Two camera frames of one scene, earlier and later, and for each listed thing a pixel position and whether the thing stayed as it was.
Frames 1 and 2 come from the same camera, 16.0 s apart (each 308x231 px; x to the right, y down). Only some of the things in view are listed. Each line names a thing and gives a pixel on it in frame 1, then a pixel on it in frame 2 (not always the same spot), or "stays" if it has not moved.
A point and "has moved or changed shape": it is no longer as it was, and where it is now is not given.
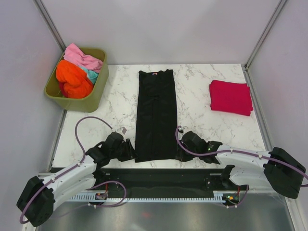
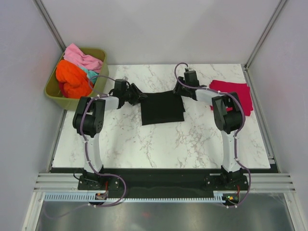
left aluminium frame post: (45, 17) stays
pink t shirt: (73, 52) stays
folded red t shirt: (231, 97) stays
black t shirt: (156, 135) has moved or changed shape
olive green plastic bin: (88, 104) stays
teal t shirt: (92, 75) stays
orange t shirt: (77, 85) stays
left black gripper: (130, 153) -> (136, 97)
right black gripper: (181, 157) -> (177, 88)
